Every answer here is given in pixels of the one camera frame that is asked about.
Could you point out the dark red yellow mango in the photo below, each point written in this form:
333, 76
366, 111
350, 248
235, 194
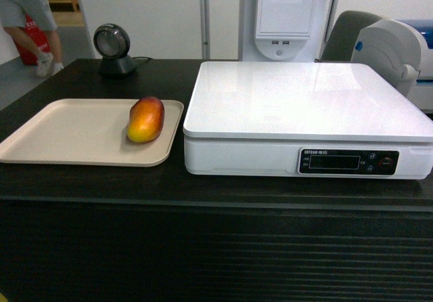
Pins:
146, 120

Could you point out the white checkout scale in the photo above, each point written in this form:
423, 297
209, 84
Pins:
303, 120

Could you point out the black checkout counter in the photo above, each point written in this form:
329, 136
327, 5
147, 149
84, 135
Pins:
161, 233

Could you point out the white POS terminal stand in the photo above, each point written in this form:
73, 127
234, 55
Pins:
282, 30

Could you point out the beige plastic tray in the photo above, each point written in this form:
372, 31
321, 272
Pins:
88, 132

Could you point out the black round barcode scanner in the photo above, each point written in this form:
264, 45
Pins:
113, 43

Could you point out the grey office chair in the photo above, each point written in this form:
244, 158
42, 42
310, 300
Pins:
342, 39

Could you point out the white blue label printer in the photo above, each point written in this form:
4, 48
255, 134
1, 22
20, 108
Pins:
400, 51

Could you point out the person in grey shorts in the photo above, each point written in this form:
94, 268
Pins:
13, 19

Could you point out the white partition post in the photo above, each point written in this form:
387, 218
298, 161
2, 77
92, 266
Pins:
205, 28

